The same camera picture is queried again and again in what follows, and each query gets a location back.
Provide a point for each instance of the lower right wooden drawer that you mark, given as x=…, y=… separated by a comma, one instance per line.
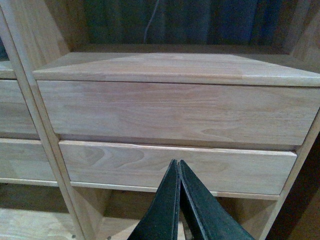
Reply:
x=143, y=167

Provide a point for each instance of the lower left wooden drawer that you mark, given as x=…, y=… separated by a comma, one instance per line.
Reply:
x=24, y=159

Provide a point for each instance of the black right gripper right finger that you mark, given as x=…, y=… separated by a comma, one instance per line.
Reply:
x=205, y=216

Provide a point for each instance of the wooden drawer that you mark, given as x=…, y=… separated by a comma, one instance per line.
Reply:
x=24, y=159
x=15, y=118
x=143, y=167
x=181, y=112

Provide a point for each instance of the upper left wooden drawer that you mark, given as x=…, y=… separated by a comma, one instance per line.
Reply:
x=15, y=118

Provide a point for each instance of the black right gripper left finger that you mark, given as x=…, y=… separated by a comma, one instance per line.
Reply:
x=162, y=218

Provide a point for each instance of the dark pleated curtain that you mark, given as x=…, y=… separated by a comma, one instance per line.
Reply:
x=182, y=22

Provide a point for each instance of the upper right wooden drawer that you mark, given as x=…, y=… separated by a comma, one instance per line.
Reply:
x=181, y=112

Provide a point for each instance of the light wooden bookshelf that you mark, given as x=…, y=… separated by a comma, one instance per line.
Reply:
x=47, y=40

